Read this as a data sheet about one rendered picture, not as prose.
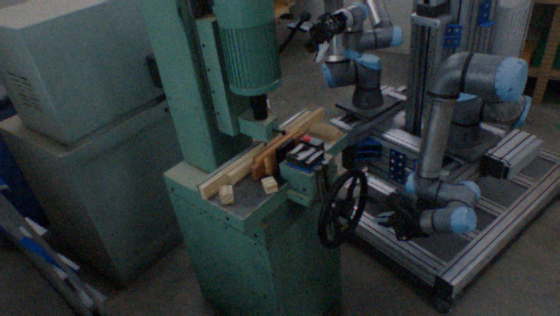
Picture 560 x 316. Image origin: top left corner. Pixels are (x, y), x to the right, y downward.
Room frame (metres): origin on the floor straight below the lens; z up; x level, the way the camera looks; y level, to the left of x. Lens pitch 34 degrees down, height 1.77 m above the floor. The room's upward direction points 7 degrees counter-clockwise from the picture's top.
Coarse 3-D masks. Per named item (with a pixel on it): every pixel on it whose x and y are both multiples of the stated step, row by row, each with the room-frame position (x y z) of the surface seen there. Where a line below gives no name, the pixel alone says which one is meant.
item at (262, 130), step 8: (248, 112) 1.35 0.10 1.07; (240, 120) 1.32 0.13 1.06; (248, 120) 1.30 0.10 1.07; (256, 120) 1.28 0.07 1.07; (264, 120) 1.28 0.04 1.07; (272, 120) 1.27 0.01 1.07; (240, 128) 1.33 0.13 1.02; (248, 128) 1.30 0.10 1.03; (256, 128) 1.27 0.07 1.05; (264, 128) 1.24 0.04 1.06; (272, 128) 1.26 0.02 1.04; (256, 136) 1.28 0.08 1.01; (264, 136) 1.25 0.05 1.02; (272, 136) 1.26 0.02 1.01
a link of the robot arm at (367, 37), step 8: (344, 32) 1.50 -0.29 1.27; (352, 32) 1.48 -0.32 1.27; (360, 32) 1.49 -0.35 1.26; (368, 32) 1.51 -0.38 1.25; (344, 40) 1.51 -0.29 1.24; (352, 40) 1.48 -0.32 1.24; (360, 40) 1.49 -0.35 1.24; (368, 40) 1.49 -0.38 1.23; (344, 48) 1.51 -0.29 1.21; (352, 48) 1.48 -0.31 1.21; (360, 48) 1.49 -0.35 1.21; (368, 48) 1.49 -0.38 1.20; (344, 56) 1.51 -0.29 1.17; (352, 56) 1.48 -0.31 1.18; (360, 56) 1.49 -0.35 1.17
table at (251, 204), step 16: (336, 144) 1.34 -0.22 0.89; (336, 176) 1.17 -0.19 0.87; (240, 192) 1.11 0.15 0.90; (256, 192) 1.10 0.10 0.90; (288, 192) 1.11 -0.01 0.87; (208, 208) 1.09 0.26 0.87; (224, 208) 1.04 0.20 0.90; (240, 208) 1.03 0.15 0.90; (256, 208) 1.02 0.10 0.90; (272, 208) 1.06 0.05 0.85; (240, 224) 0.98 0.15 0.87
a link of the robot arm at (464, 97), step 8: (464, 96) 1.34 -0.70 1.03; (472, 96) 1.33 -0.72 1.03; (456, 104) 1.36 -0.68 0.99; (464, 104) 1.33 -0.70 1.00; (472, 104) 1.32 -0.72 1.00; (480, 104) 1.31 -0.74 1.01; (456, 112) 1.35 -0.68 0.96; (464, 112) 1.33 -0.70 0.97; (472, 112) 1.31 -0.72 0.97; (480, 112) 1.30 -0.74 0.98; (456, 120) 1.35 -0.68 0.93; (464, 120) 1.33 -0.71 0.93; (472, 120) 1.32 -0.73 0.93; (480, 120) 1.31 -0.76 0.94
